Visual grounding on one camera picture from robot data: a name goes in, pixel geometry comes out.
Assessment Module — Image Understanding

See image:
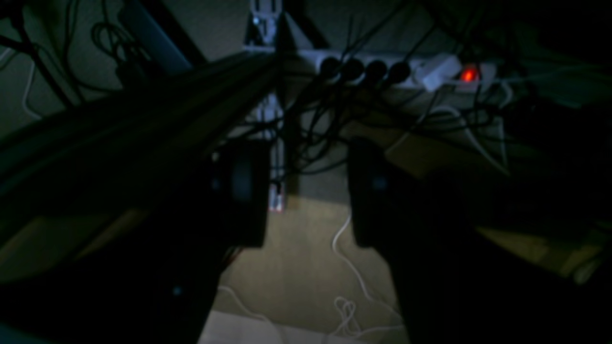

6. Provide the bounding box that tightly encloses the white cable on floor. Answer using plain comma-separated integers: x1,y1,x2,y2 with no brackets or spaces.
218,213,407,342

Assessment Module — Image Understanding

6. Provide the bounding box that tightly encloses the white power strip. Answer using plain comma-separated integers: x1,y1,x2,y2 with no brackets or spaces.
283,50,499,93

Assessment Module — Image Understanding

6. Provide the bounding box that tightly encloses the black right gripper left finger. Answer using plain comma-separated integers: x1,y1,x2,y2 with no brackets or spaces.
210,141,271,248

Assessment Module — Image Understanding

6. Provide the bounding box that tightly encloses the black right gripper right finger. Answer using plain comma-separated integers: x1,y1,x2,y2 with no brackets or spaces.
346,139,420,247

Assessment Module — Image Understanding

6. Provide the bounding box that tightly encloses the aluminium frame post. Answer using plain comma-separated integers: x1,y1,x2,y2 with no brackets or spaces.
243,0,286,213

